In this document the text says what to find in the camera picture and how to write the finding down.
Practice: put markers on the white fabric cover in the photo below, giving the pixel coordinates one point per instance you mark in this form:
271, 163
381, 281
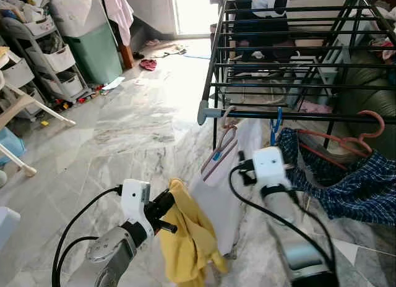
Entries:
77, 12

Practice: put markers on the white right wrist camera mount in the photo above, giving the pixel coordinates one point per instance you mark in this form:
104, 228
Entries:
271, 166

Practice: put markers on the dark purple chair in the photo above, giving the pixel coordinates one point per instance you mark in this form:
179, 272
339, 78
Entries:
260, 39

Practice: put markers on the pink hanging garment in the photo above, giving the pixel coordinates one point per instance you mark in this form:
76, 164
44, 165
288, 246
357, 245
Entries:
117, 12

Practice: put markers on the yellow shirt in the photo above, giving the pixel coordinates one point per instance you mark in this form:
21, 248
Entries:
185, 244

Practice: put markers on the white cloth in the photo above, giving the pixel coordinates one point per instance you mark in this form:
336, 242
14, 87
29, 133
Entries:
266, 2

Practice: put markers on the blue plastic hanger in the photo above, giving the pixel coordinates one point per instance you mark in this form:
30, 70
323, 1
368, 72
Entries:
276, 129

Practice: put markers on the black metal drying rack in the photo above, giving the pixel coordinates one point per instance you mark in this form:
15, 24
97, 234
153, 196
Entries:
309, 116

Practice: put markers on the blue plaid shirt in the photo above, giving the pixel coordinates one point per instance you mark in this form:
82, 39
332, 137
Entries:
352, 188

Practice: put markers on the green plastic bin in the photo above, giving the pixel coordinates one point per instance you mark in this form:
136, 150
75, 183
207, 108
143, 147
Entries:
96, 55

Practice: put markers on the light blue plastic box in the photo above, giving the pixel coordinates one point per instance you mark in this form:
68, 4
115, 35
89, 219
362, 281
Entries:
11, 145

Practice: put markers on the white baby high chair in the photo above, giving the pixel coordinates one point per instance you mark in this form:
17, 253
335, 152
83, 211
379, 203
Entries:
37, 111

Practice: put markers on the white shirt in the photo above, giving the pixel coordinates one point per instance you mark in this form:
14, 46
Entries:
216, 206

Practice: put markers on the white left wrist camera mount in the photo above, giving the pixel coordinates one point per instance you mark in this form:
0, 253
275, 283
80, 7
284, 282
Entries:
135, 197

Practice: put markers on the pink cloth item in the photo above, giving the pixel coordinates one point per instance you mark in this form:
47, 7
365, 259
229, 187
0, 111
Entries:
315, 107

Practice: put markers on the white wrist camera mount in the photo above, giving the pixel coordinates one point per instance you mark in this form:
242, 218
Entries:
271, 166
135, 197

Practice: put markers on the beige floor cloth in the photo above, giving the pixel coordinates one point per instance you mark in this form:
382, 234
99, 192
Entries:
168, 51

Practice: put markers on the white paper sheet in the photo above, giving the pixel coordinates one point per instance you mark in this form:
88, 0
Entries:
114, 83

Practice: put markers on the dark green sofa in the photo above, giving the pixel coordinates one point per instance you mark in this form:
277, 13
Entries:
365, 83

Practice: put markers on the pink brown hanger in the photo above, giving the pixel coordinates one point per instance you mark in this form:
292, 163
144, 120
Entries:
230, 135

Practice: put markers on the grey drawer trolley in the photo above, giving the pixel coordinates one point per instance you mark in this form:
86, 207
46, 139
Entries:
59, 58

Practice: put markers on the small red cloth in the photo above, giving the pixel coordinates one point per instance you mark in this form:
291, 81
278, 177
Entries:
148, 64

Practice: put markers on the coral red hanger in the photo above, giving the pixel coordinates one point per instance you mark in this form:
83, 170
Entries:
378, 123

